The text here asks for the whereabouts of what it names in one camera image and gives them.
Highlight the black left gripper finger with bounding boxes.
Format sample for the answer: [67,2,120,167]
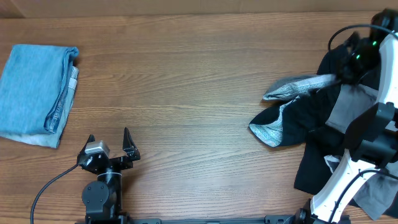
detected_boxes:
[80,134,95,154]
[123,127,137,152]

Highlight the black shorts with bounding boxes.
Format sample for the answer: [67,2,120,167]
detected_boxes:
[248,44,398,218]

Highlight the grey shorts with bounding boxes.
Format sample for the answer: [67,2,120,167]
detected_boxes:
[326,85,397,220]

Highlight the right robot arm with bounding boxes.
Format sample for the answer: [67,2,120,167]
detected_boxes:
[291,9,397,223]

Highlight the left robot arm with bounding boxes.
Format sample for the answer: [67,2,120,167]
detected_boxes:
[77,128,141,223]

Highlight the folded blue jeans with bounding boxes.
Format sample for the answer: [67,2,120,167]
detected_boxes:
[1,44,79,134]

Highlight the brown cardboard back wall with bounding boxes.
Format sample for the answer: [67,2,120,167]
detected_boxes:
[1,0,397,18]

